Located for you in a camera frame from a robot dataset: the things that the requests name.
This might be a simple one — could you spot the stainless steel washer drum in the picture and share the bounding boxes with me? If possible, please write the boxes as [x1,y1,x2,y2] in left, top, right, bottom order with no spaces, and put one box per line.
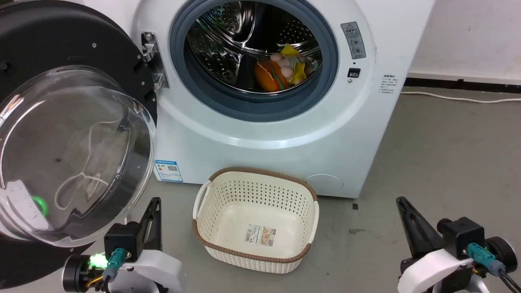
[183,0,324,94]

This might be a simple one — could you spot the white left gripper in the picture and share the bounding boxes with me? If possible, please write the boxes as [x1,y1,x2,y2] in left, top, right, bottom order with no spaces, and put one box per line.
[107,197,186,293]

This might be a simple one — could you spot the white cable on floor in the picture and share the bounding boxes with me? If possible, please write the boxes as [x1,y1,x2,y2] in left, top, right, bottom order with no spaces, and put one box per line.
[400,90,521,104]

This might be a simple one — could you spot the metal door hinge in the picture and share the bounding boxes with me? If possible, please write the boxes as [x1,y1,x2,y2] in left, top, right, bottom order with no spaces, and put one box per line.
[141,32,169,91]

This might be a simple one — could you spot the left teal connector cable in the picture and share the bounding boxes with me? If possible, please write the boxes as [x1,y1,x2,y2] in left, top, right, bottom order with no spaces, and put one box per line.
[101,247,127,283]

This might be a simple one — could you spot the cream laundry basket brown rim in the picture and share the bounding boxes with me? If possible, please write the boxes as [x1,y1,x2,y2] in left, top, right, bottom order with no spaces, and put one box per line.
[193,167,320,274]

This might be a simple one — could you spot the small white text sticker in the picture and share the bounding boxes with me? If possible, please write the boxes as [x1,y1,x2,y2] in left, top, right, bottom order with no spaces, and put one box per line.
[379,74,396,95]

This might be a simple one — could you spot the right teal connector cable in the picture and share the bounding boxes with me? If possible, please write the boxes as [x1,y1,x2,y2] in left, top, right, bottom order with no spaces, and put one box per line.
[466,243,521,291]

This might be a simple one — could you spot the black baseboard strip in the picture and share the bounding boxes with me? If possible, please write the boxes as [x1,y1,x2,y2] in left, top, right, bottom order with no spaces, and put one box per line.
[404,77,521,94]

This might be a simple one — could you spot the paper label in basket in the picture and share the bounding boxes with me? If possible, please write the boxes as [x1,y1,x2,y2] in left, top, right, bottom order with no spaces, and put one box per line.
[245,224,276,247]

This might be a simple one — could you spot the blue energy label sticker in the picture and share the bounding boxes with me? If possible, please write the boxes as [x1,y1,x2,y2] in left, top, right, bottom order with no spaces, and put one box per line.
[154,160,184,182]

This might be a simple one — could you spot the black washer door glass bowl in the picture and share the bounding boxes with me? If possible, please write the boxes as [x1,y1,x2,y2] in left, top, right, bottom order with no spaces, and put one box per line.
[0,0,158,278]

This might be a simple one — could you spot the white front-load washing machine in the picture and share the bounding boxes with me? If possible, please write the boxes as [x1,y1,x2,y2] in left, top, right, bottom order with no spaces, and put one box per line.
[81,0,436,199]

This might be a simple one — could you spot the teal connector cable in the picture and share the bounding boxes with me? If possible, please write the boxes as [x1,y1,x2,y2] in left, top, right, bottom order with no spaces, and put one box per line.
[101,247,127,283]
[466,243,521,291]

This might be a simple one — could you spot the orange hamburger plush toy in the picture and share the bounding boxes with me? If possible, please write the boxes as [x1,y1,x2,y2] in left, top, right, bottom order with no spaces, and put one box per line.
[254,60,290,92]

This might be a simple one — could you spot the grey warning sticker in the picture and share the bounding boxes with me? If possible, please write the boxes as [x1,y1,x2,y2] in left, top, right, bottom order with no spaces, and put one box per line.
[341,22,366,60]

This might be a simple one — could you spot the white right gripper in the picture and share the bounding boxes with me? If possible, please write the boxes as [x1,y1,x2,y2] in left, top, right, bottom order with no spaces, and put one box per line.
[396,196,473,293]

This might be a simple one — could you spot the round white filter cover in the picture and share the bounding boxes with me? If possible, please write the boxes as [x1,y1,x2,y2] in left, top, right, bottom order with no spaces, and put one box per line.
[304,174,344,195]

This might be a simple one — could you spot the pale doll with yellow clothes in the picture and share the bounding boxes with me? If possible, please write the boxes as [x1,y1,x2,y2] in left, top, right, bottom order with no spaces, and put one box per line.
[270,44,322,85]

